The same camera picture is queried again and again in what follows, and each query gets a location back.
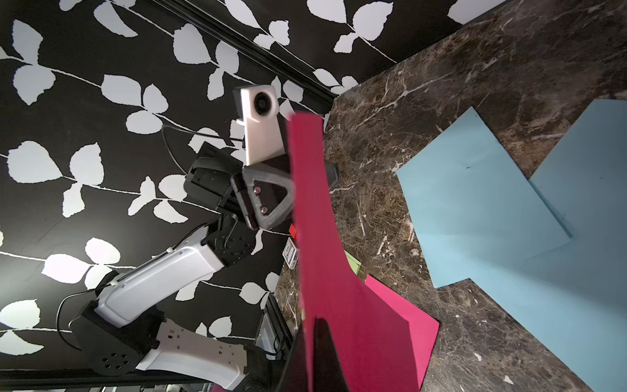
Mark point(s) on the pink paper sheet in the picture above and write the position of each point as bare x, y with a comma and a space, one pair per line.
423, 328
372, 341

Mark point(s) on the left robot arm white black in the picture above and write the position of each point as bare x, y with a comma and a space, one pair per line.
122, 329

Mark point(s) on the playing card deck box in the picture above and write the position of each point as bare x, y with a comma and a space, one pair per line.
290, 254

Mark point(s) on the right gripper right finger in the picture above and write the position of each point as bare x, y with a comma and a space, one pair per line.
327, 372

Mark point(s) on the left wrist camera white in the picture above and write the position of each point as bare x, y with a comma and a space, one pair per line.
258, 108

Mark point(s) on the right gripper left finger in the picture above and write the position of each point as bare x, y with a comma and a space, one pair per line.
295, 375

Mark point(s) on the light blue paper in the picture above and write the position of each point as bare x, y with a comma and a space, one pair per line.
573, 298
471, 206

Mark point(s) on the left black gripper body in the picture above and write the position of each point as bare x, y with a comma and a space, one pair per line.
208, 180

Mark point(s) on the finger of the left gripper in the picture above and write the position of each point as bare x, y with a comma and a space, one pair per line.
262, 194

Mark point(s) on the yellow-green paper sheet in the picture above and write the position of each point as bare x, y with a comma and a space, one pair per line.
354, 264

